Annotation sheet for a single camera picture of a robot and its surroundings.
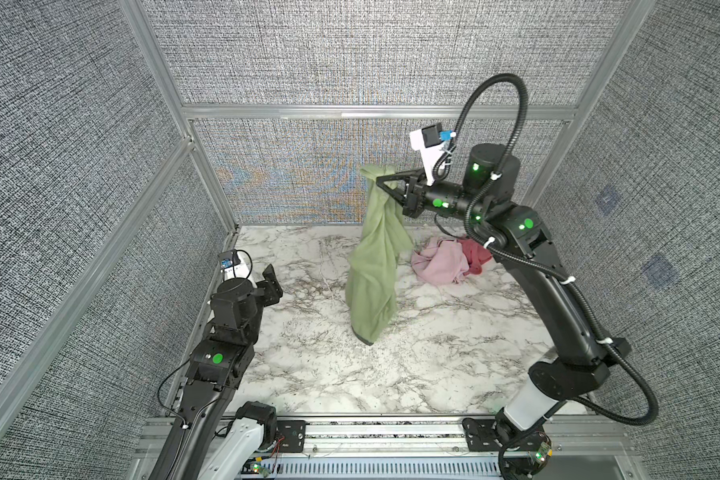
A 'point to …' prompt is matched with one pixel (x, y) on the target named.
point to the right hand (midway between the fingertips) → (381, 175)
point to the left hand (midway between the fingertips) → (261, 268)
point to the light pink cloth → (441, 262)
